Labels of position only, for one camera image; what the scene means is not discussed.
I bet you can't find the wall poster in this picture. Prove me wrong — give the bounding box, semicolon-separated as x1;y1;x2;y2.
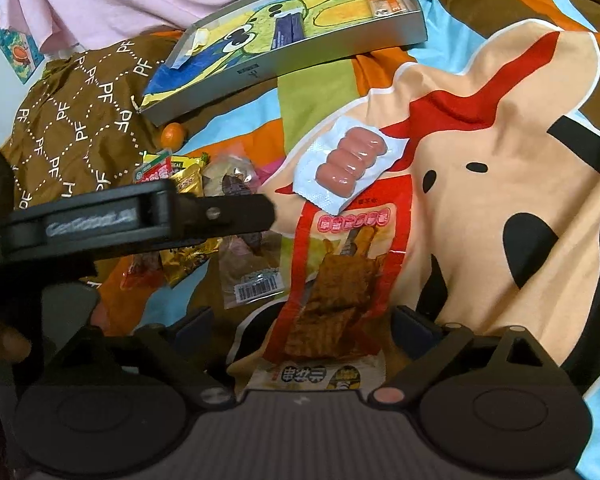
0;0;46;86

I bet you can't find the yellow green snack packet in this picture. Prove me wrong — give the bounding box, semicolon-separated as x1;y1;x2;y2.
132;150;173;186

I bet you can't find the red tofu snack packet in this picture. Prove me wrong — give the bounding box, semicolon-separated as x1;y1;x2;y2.
227;200;413;403

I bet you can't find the gold snack packet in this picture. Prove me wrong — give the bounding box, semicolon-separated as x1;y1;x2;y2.
160;157;223;288

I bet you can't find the grey cardboard box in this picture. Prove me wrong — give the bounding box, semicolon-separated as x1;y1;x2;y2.
141;0;427;127

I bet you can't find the dark blue packet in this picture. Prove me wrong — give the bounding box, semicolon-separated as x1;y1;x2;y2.
270;12;308;51

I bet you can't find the clear packet of dark snack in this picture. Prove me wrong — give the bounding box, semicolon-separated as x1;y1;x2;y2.
202;152;287;310

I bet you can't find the orange mandarin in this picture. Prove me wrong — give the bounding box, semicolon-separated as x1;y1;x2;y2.
161;122;188;151

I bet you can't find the pink sausage pack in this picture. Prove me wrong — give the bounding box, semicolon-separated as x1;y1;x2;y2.
294;119;411;216

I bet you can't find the brown patterned quilt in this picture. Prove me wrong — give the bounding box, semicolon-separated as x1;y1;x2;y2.
0;27;181;211

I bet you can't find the cartoon printed paper lining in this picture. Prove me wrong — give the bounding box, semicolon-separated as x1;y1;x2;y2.
145;0;416;106

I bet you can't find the person's left hand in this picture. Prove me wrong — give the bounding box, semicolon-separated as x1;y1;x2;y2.
0;310;31;361

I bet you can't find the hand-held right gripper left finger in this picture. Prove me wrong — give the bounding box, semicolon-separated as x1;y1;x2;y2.
45;307;236;408

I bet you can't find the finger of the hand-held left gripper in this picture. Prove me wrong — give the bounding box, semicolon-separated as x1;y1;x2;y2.
174;192;277;241

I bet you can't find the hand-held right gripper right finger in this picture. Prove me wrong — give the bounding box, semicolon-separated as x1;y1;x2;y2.
367;305;556;406

